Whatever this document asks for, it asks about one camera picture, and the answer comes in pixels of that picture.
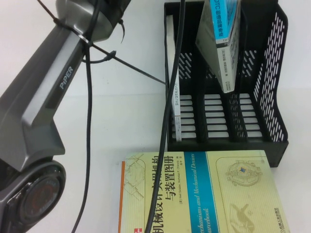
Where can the blue and grey book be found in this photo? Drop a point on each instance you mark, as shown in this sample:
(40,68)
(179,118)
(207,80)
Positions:
(226,60)

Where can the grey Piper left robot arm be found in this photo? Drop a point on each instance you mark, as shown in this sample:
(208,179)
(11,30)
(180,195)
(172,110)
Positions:
(43,97)

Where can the thin white book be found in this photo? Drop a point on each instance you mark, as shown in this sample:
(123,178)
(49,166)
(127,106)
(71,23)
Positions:
(173,72)

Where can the yellow-green mechanical devices book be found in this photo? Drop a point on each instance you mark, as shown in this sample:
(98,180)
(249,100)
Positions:
(218,194)

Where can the black perforated plastic book stand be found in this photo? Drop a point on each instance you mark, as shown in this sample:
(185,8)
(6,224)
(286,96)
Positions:
(264,136)

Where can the black zip tie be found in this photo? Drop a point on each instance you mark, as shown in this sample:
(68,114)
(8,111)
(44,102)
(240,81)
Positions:
(70,30)
(122,31)
(107,57)

